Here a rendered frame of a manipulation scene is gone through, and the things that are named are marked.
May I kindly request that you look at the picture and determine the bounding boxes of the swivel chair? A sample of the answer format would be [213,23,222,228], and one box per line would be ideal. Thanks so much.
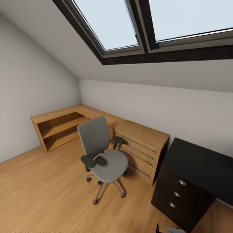
[77,116,128,205]

